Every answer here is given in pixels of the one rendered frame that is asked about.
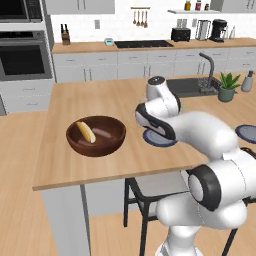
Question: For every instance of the black stool with grey seat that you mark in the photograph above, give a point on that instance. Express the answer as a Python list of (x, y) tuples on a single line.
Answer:
[(156, 186)]

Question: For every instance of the hanging wooden tool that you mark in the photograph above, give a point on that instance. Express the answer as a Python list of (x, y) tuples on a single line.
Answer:
[(138, 22), (134, 20), (146, 23), (142, 22)]

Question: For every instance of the black toaster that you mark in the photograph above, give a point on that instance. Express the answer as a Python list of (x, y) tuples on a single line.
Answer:
[(180, 34)]

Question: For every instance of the grey wall socket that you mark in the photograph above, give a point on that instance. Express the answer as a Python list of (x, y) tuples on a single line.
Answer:
[(182, 23), (97, 24), (194, 22)]

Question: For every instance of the steel wall oven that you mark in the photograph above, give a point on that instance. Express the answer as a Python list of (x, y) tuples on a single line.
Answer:
[(23, 60)]

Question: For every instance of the black coffee machine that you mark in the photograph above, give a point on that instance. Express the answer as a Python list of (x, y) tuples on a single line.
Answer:
[(218, 30)]

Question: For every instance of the grey soap dispenser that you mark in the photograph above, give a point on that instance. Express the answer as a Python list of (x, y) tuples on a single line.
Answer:
[(247, 83)]

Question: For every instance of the pinkish brown sausage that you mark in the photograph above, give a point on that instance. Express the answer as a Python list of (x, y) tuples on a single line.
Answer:
[(102, 133)]

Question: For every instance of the clear glass bottle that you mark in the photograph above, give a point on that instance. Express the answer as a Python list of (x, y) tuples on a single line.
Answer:
[(231, 33)]

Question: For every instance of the yellow jar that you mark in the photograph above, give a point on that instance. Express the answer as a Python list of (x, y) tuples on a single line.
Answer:
[(187, 5)]

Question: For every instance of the red jar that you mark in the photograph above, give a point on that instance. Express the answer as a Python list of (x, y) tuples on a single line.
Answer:
[(198, 5)]

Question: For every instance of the grey drawers under oven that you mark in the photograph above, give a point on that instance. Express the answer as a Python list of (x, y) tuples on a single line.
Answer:
[(26, 96)]

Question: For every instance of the brown wooden bowl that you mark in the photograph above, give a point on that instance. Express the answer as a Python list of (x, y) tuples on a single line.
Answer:
[(100, 148)]

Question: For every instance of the grey plate with blue rim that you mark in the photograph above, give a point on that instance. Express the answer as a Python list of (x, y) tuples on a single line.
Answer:
[(156, 140), (248, 134)]

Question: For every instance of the white wall shelf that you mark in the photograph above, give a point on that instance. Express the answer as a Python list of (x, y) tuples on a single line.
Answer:
[(195, 11)]

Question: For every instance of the dark grey sink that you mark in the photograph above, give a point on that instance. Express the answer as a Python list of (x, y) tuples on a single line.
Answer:
[(186, 86)]

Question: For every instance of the wooden rail for tools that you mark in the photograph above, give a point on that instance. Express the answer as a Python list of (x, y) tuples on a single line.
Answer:
[(140, 8)]

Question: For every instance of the small dark jar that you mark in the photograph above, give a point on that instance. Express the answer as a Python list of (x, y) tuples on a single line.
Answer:
[(206, 6)]

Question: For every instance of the black microwave oven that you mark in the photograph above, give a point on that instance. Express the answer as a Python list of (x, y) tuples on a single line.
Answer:
[(16, 10)]

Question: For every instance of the black hob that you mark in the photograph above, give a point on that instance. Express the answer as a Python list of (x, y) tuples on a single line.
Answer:
[(143, 43)]

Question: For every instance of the grey lower cupboard run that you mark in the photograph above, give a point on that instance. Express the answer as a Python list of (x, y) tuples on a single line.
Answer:
[(100, 66)]

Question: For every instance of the wooden knife block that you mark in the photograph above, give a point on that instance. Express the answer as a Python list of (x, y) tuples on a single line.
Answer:
[(65, 36)]

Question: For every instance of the green plant in grey pot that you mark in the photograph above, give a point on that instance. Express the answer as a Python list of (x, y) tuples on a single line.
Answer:
[(227, 90)]

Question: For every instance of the grey kitchen island base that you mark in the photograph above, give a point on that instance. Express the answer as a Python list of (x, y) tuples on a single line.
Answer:
[(66, 220)]

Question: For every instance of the grey upper cupboards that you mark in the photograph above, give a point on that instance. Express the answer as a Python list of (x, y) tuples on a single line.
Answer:
[(236, 5), (80, 6)]

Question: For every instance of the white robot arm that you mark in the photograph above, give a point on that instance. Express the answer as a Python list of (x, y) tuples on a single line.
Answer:
[(203, 133)]

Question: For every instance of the dark grey tap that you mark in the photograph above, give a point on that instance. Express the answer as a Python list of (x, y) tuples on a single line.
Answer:
[(210, 68)]

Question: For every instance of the small teal kitchen scale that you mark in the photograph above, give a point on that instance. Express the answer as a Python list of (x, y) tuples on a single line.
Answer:
[(109, 41)]

